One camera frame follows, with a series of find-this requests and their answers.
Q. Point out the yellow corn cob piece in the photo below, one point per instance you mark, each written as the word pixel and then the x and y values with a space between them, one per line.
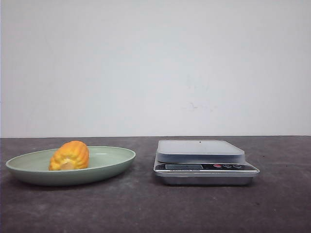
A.
pixel 70 156

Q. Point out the silver digital kitchen scale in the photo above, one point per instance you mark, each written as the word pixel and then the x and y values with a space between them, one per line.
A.
pixel 202 162

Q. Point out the light green oval plate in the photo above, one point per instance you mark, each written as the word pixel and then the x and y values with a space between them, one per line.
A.
pixel 104 162

